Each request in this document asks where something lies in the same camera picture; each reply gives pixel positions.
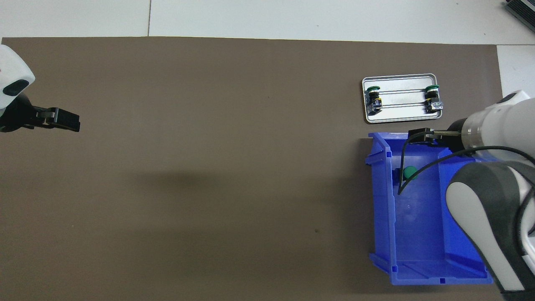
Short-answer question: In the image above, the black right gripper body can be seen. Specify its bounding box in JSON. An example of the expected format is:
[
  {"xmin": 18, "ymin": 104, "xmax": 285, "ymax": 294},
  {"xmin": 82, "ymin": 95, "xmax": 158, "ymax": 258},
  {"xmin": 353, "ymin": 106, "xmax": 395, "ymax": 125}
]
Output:
[{"xmin": 445, "ymin": 118, "xmax": 473, "ymax": 153}]

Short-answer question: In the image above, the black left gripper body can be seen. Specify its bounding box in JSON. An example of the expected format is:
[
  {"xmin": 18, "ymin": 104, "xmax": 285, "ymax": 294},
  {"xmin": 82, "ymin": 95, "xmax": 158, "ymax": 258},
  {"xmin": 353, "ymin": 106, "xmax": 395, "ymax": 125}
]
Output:
[{"xmin": 0, "ymin": 93, "xmax": 40, "ymax": 133}]

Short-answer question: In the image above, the grey metal tray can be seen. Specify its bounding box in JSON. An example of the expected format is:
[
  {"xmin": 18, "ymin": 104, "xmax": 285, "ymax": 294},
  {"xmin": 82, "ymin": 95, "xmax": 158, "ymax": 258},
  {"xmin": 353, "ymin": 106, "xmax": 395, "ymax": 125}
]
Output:
[{"xmin": 362, "ymin": 74, "xmax": 444, "ymax": 124}]

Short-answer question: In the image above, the blue plastic storage bin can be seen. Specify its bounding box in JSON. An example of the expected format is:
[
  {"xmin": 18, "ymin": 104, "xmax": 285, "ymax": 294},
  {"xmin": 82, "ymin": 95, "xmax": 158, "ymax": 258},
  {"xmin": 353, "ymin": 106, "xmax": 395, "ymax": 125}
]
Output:
[{"xmin": 364, "ymin": 132, "xmax": 494, "ymax": 286}]

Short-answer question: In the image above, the grey ribbed device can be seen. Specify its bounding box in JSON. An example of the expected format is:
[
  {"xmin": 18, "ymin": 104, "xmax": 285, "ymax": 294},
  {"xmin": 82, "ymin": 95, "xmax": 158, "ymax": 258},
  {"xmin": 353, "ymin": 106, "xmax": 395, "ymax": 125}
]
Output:
[{"xmin": 504, "ymin": 0, "xmax": 535, "ymax": 21}]

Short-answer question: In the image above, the brown table mat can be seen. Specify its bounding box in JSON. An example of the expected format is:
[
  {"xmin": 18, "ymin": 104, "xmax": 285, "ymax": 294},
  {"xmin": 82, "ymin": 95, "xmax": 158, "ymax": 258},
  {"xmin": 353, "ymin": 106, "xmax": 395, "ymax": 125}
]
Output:
[{"xmin": 0, "ymin": 37, "xmax": 525, "ymax": 301}]

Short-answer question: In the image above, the green pushbutton switch silver block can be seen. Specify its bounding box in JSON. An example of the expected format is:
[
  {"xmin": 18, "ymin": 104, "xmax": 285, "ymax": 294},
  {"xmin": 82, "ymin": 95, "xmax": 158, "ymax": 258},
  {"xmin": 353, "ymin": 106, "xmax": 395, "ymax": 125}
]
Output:
[{"xmin": 424, "ymin": 84, "xmax": 444, "ymax": 114}]

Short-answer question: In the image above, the green pushbutton switch black block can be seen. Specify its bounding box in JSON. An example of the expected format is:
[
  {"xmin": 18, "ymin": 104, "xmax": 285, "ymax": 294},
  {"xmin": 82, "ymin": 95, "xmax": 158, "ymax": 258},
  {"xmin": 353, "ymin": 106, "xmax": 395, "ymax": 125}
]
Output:
[{"xmin": 366, "ymin": 85, "xmax": 383, "ymax": 115}]

